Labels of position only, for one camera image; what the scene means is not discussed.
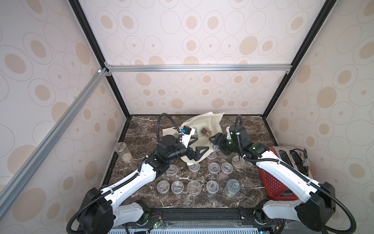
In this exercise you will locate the black corner frame post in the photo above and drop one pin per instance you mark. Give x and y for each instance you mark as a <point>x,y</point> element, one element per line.
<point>91,38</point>
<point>311,35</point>

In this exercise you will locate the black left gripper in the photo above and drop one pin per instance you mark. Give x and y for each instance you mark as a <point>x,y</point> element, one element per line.
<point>196,155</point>

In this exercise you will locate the clear plastic jar by wall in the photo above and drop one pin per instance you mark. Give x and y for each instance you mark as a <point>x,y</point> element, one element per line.
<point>123,151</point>

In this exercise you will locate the black corner frame post left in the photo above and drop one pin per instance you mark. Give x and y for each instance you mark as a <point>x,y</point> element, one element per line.
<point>91,38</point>

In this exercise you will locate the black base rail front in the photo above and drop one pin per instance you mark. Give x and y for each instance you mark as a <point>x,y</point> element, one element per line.
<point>210,221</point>

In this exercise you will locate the cream canvas starry night bag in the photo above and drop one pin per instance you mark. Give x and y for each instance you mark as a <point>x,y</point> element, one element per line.
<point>205,125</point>

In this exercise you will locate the silver aluminium bar left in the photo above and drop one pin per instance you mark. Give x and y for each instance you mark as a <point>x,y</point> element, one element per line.
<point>31,165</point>

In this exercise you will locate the black corner frame post right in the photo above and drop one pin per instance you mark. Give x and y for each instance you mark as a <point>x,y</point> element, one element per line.
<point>311,35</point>

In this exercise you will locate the large clear seed jar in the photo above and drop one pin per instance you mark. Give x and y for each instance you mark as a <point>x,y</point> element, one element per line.
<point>232,188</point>

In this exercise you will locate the red and steel toaster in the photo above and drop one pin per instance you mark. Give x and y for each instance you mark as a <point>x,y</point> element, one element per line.
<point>296,158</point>

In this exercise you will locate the wide amber seed jar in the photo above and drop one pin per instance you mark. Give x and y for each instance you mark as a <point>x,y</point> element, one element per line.
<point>238,162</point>

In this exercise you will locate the silver aluminium crossbar back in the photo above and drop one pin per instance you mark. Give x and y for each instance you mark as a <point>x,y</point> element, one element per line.
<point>196,68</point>

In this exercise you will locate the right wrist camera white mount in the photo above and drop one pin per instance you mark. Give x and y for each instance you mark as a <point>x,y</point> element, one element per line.
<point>230,132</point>

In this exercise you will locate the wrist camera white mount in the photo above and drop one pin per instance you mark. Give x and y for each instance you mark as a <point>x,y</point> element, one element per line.
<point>230,132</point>
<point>186,134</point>

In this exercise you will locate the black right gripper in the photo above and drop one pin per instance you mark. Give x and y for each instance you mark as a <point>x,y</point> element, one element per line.
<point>224,140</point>

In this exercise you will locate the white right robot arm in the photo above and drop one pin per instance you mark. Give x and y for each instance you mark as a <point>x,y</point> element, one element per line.
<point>316,202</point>

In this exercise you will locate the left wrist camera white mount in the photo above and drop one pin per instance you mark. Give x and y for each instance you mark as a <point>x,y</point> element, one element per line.
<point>186,134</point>

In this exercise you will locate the clear seed jar row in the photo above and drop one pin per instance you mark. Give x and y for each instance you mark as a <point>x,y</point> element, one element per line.
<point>212,157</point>

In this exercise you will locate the red black label jar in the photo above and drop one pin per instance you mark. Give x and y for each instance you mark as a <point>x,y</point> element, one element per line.
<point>206,131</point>

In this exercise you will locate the orange seed jar clear lid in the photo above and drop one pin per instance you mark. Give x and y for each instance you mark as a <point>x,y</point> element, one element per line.
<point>194,168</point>

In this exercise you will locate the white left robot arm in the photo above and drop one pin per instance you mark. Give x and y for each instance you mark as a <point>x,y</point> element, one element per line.
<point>97,212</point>

